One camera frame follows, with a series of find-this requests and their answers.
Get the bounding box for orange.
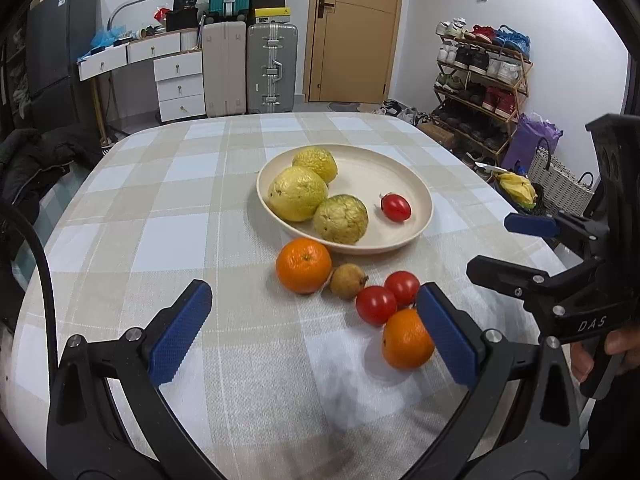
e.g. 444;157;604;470
382;308;435;370
276;237;333;295

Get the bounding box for oblong red tomato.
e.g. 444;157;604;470
380;193;412;223

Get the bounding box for small brown fruit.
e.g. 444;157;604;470
329;263;369;301

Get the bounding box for greenish bumpy citrus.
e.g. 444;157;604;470
312;194;369;245

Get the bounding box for yellow-green bumpy citrus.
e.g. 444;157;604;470
292;146;338;184

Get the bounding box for large yellow citrus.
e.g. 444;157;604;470
267;166;329;222

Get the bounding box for person's right hand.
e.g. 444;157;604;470
569;326;640;384

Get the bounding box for woven basket bag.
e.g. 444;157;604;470
528;138;596;216

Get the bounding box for banana peels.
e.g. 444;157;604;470
496;171;537;209

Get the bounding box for purple bag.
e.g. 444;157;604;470
502;113;563;172

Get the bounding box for wooden shoe rack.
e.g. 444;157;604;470
431;18;533;162

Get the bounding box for cream round plate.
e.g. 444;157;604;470
256;144;434;255

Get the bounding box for checkered beige tablecloth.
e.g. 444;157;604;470
8;112;572;480

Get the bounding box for black jacket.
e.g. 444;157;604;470
1;125;103;224

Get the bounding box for wooden door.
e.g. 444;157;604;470
304;0;401;104

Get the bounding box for silver suitcase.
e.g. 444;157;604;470
246;22;298;114

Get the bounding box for white drawer desk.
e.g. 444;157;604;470
78;28;206;122

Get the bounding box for beige suitcase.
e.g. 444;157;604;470
202;22;246;117

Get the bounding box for dark refrigerator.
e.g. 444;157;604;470
26;0;98;103

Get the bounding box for black cable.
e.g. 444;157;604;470
0;198;61;376

